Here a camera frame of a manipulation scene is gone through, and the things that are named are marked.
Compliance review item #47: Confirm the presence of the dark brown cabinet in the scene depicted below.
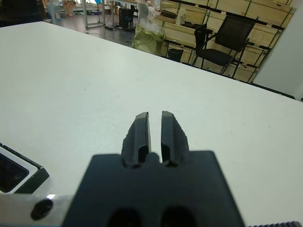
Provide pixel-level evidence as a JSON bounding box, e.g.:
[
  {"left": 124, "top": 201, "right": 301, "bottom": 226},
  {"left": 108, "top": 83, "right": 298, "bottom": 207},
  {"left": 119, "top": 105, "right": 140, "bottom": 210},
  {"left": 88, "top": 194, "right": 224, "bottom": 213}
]
[{"left": 0, "top": 0, "right": 47, "bottom": 27}]

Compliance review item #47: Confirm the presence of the white plastic bag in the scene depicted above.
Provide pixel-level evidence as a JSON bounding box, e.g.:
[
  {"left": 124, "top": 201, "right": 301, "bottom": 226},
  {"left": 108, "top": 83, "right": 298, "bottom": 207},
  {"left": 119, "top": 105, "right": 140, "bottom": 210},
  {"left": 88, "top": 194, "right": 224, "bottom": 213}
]
[{"left": 138, "top": 1, "right": 164, "bottom": 33}]

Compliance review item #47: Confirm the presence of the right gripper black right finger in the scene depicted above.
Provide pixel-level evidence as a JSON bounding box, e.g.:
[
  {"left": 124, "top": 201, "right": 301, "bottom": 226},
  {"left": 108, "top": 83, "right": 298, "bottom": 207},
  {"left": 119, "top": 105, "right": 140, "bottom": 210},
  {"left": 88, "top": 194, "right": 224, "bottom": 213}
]
[{"left": 160, "top": 110, "right": 190, "bottom": 166}]

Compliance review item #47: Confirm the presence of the black bar-shaped camera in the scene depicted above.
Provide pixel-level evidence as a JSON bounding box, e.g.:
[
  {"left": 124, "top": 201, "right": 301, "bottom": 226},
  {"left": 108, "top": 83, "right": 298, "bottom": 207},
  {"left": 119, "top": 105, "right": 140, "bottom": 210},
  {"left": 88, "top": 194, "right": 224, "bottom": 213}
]
[{"left": 0, "top": 153, "right": 29, "bottom": 192}]

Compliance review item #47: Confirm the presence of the black mesh office chair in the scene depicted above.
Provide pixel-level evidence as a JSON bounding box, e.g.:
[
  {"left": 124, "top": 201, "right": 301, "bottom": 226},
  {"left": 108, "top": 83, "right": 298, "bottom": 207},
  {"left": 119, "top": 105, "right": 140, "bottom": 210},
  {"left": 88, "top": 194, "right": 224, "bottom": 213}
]
[{"left": 191, "top": 15, "right": 257, "bottom": 78}]

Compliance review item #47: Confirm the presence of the black waste bin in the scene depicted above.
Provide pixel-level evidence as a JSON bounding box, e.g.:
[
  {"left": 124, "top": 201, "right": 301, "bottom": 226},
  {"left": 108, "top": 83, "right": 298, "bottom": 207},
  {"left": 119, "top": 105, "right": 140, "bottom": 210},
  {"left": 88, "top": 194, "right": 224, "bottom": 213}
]
[{"left": 169, "top": 48, "right": 184, "bottom": 63}]

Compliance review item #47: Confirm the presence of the black folded chair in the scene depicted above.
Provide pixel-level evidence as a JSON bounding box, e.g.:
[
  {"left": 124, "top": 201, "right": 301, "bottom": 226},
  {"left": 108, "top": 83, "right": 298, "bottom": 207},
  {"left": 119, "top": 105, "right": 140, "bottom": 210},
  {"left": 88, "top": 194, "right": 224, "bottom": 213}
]
[{"left": 193, "top": 24, "right": 207, "bottom": 59}]

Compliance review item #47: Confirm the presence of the black box base white insert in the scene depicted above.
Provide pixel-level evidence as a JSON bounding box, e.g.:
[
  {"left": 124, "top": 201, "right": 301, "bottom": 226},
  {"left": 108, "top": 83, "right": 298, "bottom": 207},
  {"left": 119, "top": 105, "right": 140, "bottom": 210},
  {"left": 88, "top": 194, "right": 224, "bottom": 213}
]
[{"left": 0, "top": 142, "right": 50, "bottom": 195}]

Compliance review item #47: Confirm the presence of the black computer tower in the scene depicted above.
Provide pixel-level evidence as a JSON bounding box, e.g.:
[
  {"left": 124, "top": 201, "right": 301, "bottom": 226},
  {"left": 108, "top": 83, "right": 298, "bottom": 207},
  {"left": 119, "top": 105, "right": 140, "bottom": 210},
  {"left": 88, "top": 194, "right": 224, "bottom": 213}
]
[{"left": 118, "top": 7, "right": 135, "bottom": 29}]

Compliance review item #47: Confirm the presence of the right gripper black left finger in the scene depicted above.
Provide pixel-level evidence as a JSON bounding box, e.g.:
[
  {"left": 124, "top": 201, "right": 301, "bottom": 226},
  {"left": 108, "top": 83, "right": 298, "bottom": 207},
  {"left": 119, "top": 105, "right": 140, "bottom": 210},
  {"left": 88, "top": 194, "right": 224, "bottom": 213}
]
[{"left": 122, "top": 111, "right": 152, "bottom": 167}]

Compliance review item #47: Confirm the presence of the yellow-green bag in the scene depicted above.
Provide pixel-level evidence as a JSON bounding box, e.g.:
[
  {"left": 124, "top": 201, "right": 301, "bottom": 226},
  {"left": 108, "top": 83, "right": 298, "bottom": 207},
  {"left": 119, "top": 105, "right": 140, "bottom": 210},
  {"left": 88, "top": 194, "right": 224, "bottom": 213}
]
[{"left": 132, "top": 25, "right": 164, "bottom": 57}]

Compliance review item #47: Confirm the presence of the wood-top desk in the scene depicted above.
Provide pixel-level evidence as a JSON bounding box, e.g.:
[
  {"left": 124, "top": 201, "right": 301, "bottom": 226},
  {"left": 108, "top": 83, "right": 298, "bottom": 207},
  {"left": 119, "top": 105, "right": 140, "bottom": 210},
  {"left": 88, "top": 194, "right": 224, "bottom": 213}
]
[{"left": 80, "top": 0, "right": 143, "bottom": 33}]

